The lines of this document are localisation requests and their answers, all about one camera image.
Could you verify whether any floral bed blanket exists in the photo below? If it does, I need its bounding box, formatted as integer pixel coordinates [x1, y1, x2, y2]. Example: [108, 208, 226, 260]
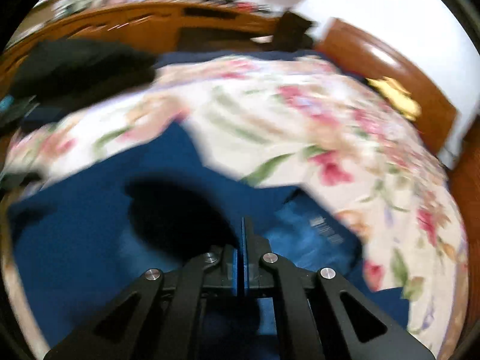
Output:
[5, 55, 468, 359]

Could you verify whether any navy blue suit jacket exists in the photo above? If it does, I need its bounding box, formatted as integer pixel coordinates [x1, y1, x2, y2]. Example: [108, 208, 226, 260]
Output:
[9, 124, 416, 359]

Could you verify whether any wooden bed headboard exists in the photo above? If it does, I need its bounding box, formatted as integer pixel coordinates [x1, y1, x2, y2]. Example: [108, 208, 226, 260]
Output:
[314, 17, 459, 156]

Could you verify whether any yellow plush toy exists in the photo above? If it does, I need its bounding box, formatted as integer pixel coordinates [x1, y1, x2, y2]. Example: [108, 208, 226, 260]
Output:
[367, 76, 422, 121]

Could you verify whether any black garment pile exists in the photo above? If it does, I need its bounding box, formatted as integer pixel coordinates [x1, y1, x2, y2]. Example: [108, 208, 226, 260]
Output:
[8, 38, 157, 110]

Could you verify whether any wooden desk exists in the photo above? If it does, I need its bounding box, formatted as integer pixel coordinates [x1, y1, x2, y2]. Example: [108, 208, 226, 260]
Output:
[1, 2, 278, 94]

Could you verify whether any dark desk chair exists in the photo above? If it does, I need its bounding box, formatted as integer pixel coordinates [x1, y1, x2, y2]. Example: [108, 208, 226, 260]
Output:
[272, 10, 313, 52]

